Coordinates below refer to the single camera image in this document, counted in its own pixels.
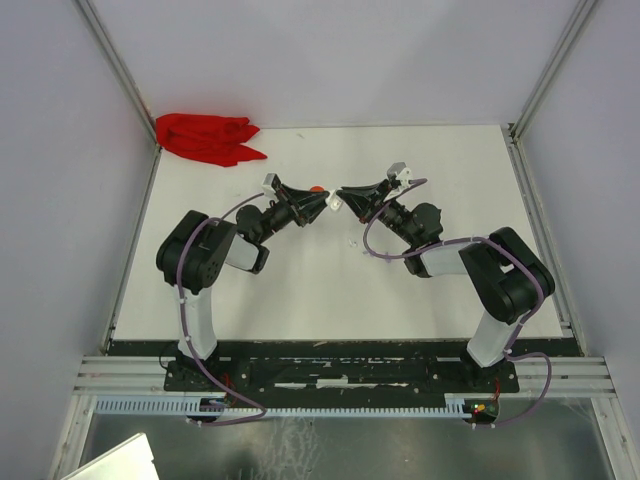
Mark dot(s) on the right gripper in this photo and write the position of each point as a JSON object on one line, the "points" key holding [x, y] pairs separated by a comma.
{"points": [[364, 204]]}

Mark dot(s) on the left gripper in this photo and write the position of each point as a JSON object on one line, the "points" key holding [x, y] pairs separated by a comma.
{"points": [[293, 203]]}

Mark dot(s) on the white charging case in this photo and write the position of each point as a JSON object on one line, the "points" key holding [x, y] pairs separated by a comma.
{"points": [[333, 201]]}

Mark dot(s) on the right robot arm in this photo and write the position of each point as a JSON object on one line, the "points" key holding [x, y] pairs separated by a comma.
{"points": [[510, 280]]}

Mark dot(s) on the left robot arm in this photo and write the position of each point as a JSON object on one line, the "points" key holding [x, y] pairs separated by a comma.
{"points": [[193, 255]]}

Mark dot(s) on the red cloth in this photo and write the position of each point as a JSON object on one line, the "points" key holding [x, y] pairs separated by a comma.
{"points": [[209, 139]]}

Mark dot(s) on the metal sheet corner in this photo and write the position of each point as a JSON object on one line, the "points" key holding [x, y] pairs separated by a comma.
{"points": [[131, 459]]}

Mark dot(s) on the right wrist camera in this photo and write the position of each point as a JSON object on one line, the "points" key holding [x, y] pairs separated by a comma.
{"points": [[400, 177]]}

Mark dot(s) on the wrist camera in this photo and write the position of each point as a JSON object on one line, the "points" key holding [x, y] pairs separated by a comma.
{"points": [[400, 177], [270, 185]]}

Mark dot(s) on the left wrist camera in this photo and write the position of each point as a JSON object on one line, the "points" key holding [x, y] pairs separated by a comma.
{"points": [[270, 185]]}

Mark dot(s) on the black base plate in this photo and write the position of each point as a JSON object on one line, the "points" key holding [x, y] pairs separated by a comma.
{"points": [[343, 374]]}

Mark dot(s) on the left frame post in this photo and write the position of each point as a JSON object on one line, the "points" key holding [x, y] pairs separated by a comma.
{"points": [[98, 30]]}

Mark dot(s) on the frame post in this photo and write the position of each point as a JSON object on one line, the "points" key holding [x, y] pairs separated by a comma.
{"points": [[98, 30], [571, 34]]}

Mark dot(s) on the blue cable duct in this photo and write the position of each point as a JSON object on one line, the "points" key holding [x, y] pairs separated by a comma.
{"points": [[173, 405]]}

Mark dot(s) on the aluminium rail front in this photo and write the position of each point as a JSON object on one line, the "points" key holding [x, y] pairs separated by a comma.
{"points": [[572, 377]]}

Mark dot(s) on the right frame post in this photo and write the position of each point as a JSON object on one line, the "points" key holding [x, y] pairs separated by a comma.
{"points": [[571, 34]]}

